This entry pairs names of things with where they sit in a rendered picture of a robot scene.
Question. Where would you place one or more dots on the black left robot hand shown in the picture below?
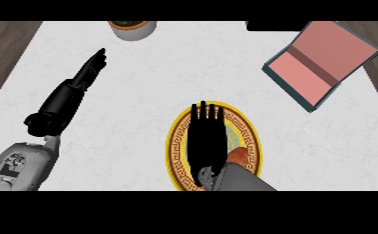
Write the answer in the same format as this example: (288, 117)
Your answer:
(60, 104)

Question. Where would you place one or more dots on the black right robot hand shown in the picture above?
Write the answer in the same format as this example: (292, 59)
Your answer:
(207, 138)

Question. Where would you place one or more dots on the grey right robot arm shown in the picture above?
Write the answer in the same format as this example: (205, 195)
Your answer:
(241, 179)

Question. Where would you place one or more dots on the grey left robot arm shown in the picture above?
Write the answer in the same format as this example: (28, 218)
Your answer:
(22, 164)

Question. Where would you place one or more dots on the yellow patterned plate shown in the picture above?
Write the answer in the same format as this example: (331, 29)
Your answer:
(248, 134)

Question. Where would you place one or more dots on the pink open box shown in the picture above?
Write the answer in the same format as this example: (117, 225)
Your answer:
(319, 64)

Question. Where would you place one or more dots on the white plant pot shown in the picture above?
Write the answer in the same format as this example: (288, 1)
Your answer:
(133, 29)

